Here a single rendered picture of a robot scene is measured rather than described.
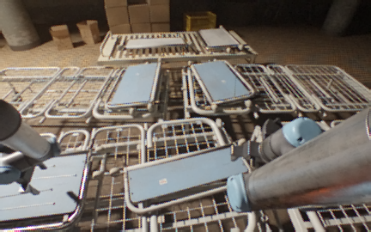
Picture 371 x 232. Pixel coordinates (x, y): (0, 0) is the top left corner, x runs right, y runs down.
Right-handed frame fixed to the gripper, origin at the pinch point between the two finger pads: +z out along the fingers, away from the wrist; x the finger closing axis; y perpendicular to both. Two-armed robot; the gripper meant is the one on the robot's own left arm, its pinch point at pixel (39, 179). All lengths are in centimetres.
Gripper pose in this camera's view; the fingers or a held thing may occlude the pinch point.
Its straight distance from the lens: 116.4
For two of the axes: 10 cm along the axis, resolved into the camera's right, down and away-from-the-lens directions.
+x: 2.1, 7.0, -6.8
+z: -0.3, 7.0, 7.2
